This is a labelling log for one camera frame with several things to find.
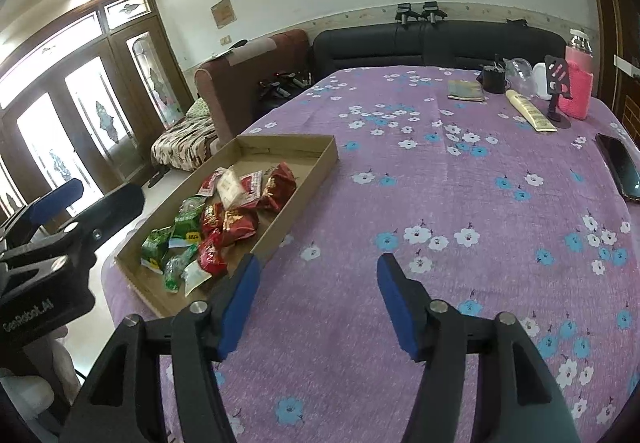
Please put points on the black clamp on sofa right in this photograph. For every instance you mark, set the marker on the black clamp on sofa right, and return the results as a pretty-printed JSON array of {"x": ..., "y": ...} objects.
[{"x": 432, "y": 13}]

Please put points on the black leather sofa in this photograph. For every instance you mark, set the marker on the black leather sofa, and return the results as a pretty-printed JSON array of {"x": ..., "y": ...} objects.
[{"x": 458, "y": 44}]

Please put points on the brown armchair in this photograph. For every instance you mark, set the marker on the brown armchair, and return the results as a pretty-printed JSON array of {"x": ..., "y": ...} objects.
[{"x": 229, "y": 84}]

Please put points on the dark red gold snack bag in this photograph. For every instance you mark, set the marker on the dark red gold snack bag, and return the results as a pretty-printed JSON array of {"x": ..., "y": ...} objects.
[{"x": 278, "y": 189}]

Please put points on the black clamp on sofa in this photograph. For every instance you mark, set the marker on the black clamp on sofa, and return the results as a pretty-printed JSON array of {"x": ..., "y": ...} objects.
[
  {"x": 404, "y": 13},
  {"x": 432, "y": 13}
]

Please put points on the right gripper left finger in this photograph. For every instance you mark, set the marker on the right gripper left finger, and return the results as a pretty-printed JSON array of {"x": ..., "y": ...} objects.
[{"x": 121, "y": 399}]

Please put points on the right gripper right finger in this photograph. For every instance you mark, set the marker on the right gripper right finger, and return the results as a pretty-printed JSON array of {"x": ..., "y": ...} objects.
[{"x": 517, "y": 398}]

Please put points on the cardboard tray box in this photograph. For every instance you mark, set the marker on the cardboard tray box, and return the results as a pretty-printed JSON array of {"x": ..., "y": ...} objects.
[{"x": 310, "y": 157}]

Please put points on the red white snack packet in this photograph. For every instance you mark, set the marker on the red white snack packet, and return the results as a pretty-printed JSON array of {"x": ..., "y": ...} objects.
[
  {"x": 209, "y": 185},
  {"x": 252, "y": 184}
]

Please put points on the purple floral tablecloth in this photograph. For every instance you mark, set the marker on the purple floral tablecloth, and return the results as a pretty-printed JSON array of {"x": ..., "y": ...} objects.
[{"x": 487, "y": 213}]

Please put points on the clear plastic cup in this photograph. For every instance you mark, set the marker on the clear plastic cup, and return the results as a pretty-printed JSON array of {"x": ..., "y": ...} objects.
[{"x": 519, "y": 76}]

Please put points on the green yellow snack packet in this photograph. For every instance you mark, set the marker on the green yellow snack packet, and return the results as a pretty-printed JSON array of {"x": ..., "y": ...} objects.
[{"x": 186, "y": 229}]

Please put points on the patterned blanket seat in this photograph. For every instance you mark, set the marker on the patterned blanket seat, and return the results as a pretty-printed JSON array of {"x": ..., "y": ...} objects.
[{"x": 187, "y": 144}]

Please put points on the black phone stand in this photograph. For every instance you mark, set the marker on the black phone stand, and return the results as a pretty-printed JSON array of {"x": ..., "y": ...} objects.
[{"x": 558, "y": 87}]

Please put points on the black smartphone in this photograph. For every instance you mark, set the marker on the black smartphone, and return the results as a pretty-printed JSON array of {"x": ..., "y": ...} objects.
[{"x": 619, "y": 162}]

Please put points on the black clamp on sofa left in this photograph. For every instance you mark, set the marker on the black clamp on sofa left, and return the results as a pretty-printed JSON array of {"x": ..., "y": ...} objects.
[{"x": 404, "y": 13}]

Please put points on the white round container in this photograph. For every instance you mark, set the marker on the white round container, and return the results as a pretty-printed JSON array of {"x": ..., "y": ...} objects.
[{"x": 539, "y": 78}]

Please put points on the red yellow-label snack bar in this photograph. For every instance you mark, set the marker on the red yellow-label snack bar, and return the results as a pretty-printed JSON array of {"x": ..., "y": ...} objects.
[{"x": 210, "y": 258}]

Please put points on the wooden glass door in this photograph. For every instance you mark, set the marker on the wooden glass door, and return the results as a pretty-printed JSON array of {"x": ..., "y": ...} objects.
[{"x": 86, "y": 97}]

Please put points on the black small container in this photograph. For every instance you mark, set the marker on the black small container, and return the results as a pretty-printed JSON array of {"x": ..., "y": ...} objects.
[{"x": 492, "y": 78}]

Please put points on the clear green candy packet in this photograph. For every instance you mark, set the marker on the clear green candy packet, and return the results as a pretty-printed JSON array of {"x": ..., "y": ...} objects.
[{"x": 175, "y": 267}]

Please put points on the pink sleeved water bottle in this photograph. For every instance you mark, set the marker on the pink sleeved water bottle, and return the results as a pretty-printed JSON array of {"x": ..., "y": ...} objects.
[{"x": 578, "y": 55}]

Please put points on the yellow cracker packet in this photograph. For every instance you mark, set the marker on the yellow cracker packet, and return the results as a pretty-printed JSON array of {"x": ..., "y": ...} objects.
[{"x": 230, "y": 189}]

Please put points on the small green snack packet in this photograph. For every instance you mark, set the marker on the small green snack packet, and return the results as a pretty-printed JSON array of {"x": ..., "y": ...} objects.
[{"x": 154, "y": 249}]

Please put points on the cream green round snack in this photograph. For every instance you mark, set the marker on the cream green round snack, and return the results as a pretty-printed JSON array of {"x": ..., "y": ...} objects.
[{"x": 194, "y": 276}]

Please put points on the left white gloved hand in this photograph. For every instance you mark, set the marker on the left white gloved hand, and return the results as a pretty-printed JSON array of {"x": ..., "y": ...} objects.
[{"x": 37, "y": 375}]

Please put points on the small wall plaque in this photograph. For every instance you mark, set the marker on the small wall plaque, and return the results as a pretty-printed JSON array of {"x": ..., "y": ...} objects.
[{"x": 223, "y": 13}]

